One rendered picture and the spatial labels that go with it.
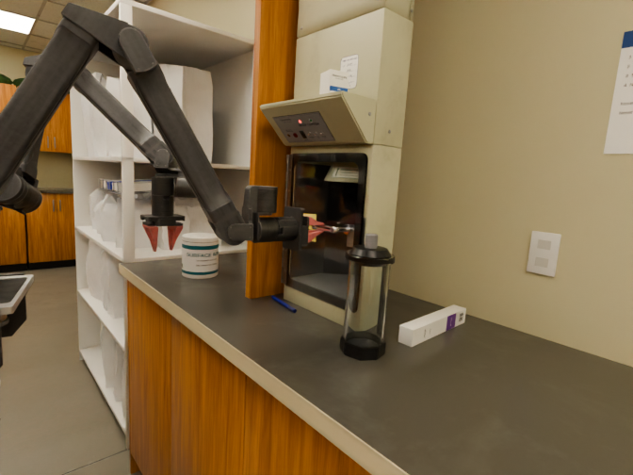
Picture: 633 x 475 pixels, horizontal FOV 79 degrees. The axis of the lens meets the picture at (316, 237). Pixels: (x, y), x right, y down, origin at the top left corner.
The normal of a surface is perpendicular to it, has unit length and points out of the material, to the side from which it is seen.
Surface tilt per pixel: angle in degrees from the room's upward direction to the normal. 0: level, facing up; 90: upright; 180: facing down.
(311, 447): 90
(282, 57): 90
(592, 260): 90
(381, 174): 90
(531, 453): 0
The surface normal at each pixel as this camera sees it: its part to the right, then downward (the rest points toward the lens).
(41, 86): 0.43, 0.14
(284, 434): -0.75, 0.06
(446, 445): 0.06, -0.99
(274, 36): 0.66, 0.15
